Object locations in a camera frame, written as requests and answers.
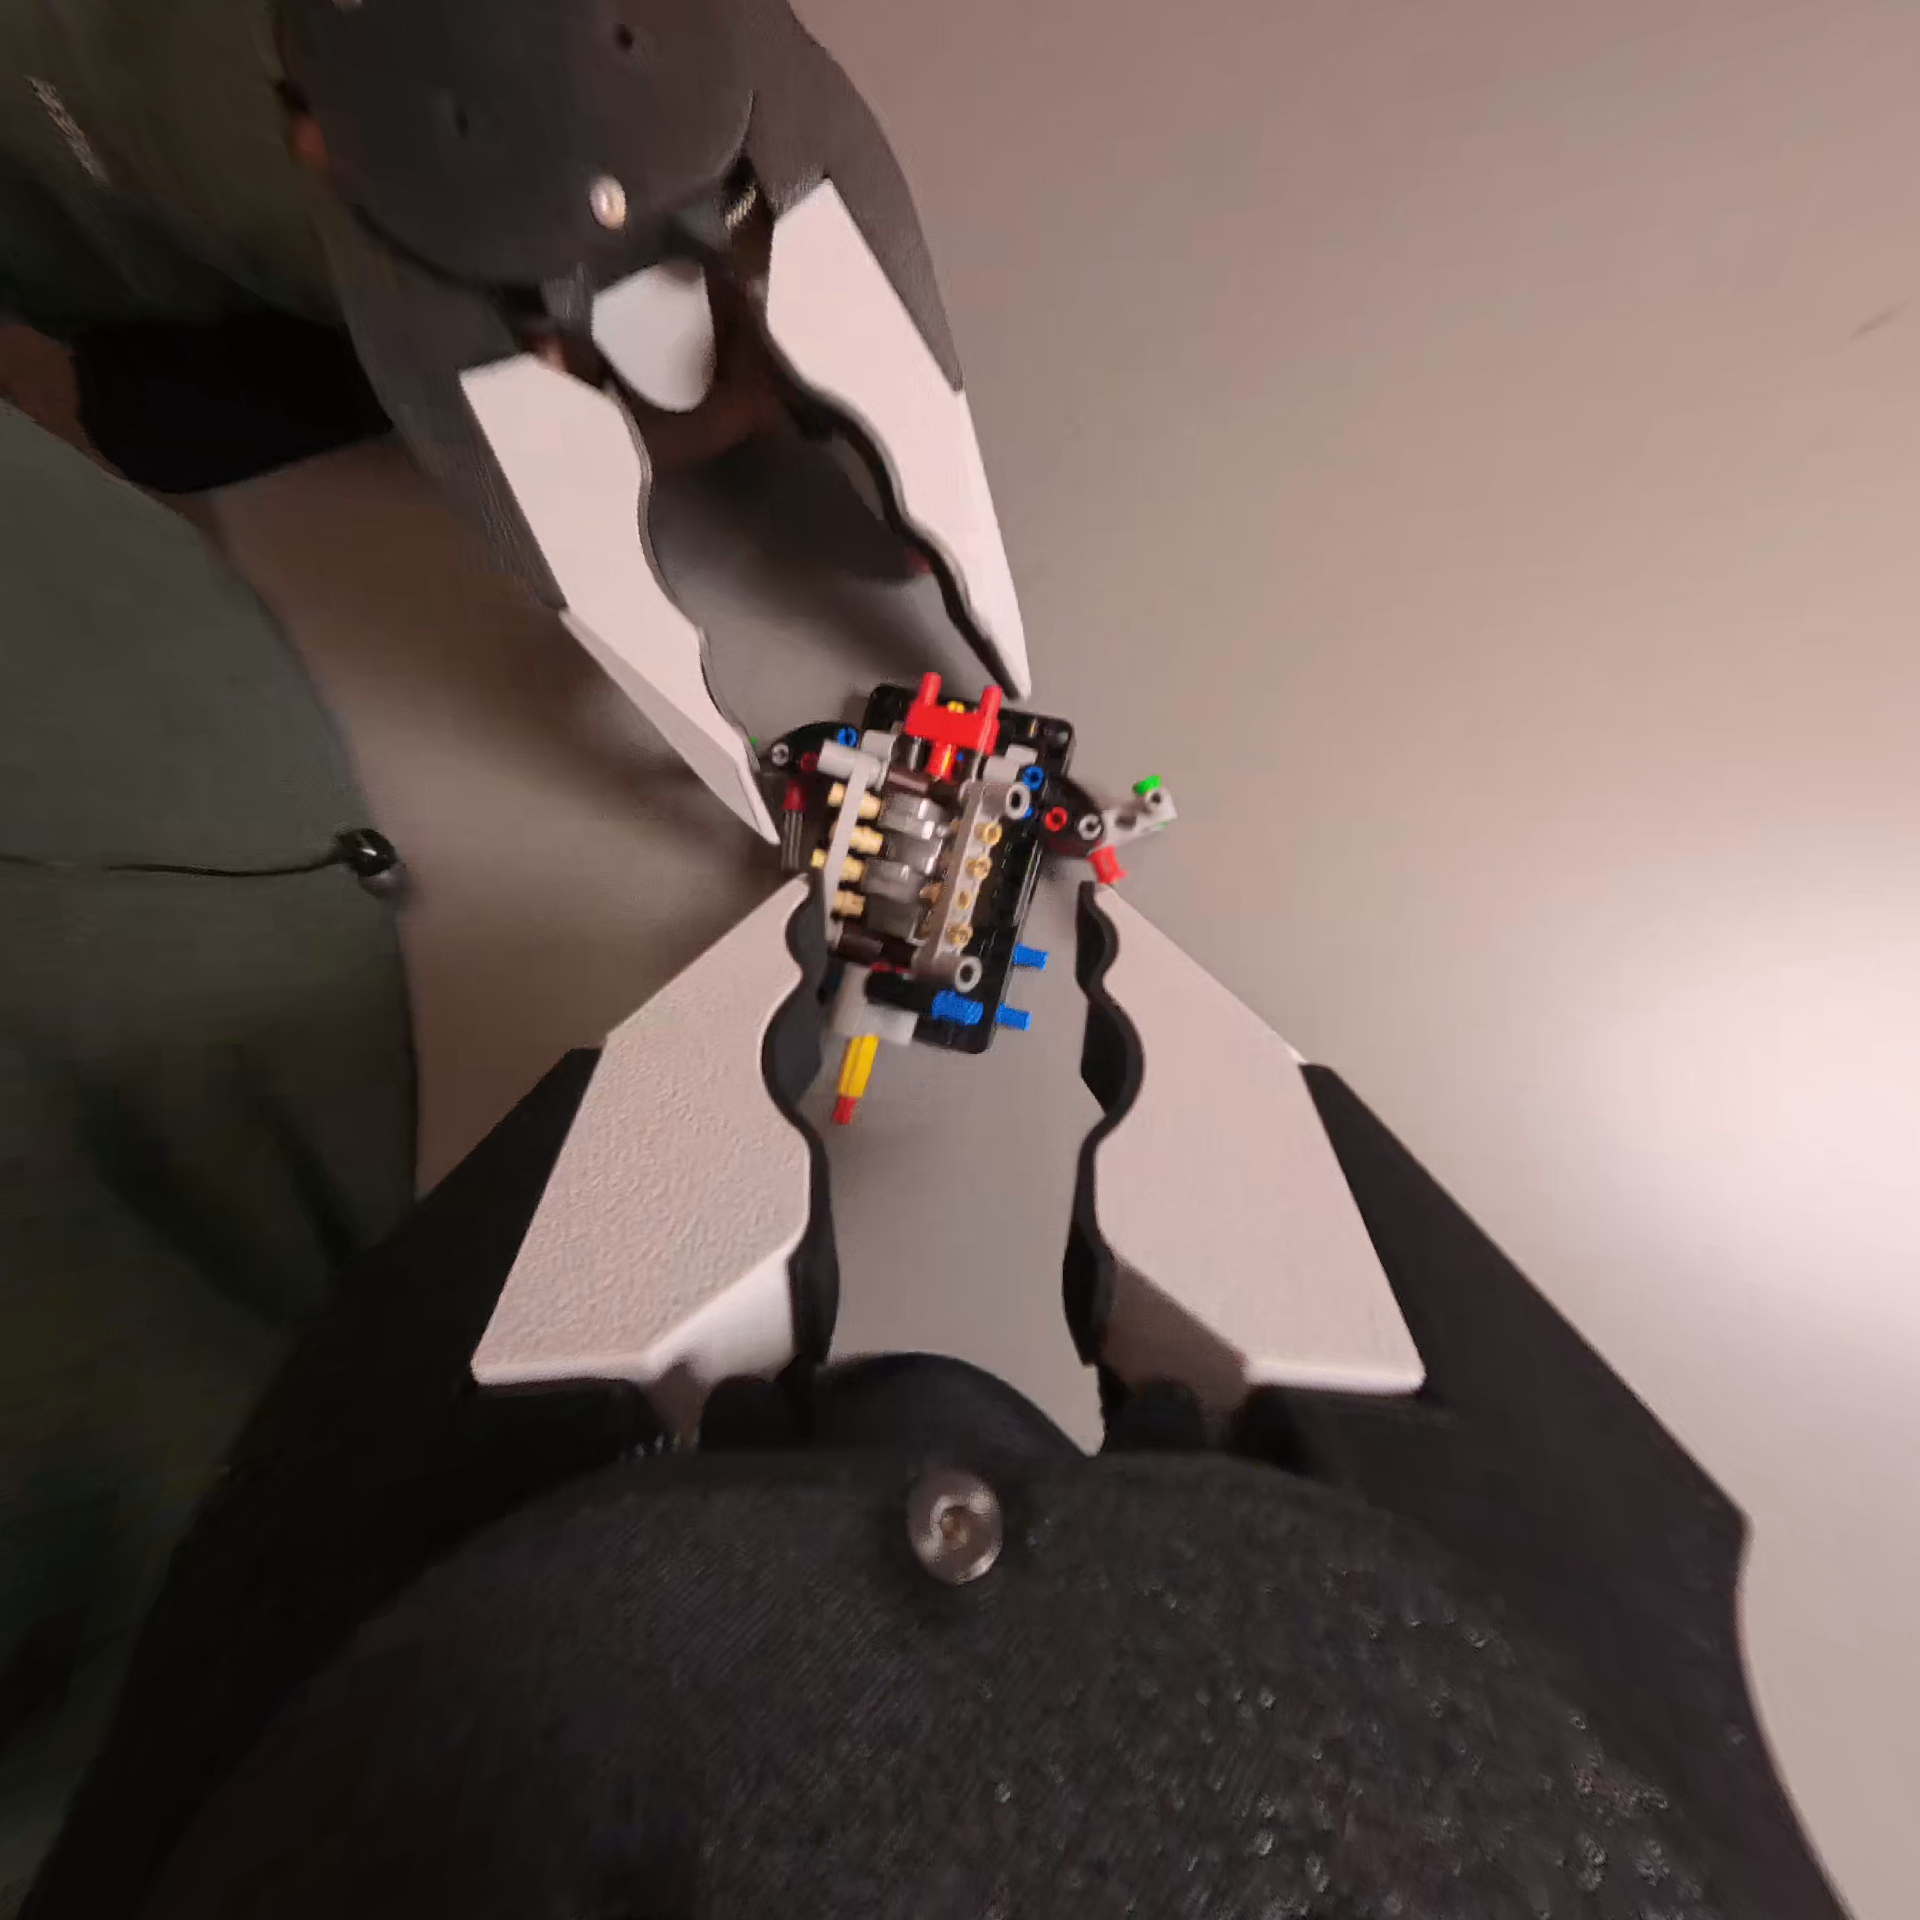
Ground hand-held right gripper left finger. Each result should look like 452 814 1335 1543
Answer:
469 877 839 1406

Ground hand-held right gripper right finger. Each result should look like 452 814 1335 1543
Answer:
1068 882 1432 1399

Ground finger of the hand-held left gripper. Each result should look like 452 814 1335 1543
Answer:
458 350 785 849
746 176 1036 702

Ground multicoloured lego engine assembly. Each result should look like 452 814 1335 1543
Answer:
755 671 1181 1126

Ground person's left forearm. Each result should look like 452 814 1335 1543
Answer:
0 0 323 333

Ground person's left hand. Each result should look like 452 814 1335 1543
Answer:
651 297 934 584

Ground black textured cushion pad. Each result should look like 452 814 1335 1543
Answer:
77 322 401 498

